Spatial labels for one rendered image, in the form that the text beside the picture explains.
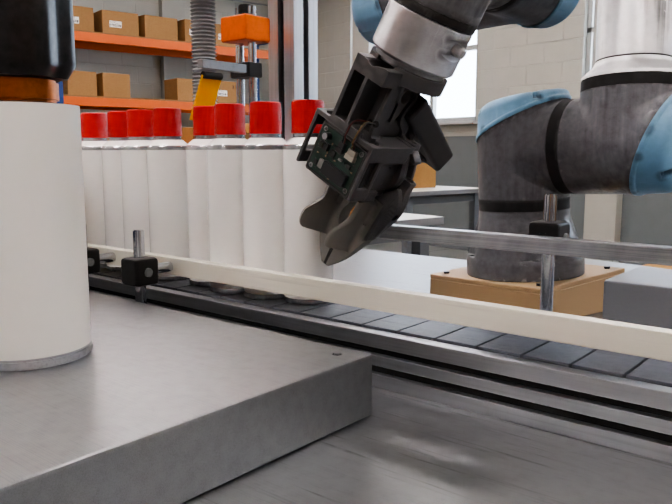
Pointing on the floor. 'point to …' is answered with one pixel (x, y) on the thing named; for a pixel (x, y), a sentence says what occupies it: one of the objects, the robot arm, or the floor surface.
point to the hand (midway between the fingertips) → (335, 252)
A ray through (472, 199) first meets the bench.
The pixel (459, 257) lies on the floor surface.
